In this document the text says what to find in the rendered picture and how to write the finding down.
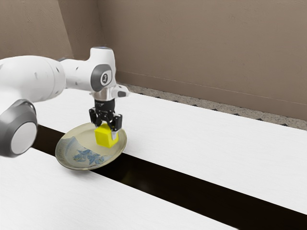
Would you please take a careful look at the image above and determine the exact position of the yellow block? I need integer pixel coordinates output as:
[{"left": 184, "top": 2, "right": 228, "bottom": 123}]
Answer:
[{"left": 94, "top": 123, "right": 119, "bottom": 149}]

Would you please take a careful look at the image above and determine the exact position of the cream plate with blue print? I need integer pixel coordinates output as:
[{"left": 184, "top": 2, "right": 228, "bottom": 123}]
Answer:
[{"left": 55, "top": 122, "right": 128, "bottom": 171}]

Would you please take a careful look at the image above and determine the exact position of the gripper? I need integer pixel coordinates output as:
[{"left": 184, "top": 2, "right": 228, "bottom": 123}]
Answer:
[{"left": 88, "top": 98, "right": 123, "bottom": 140}]

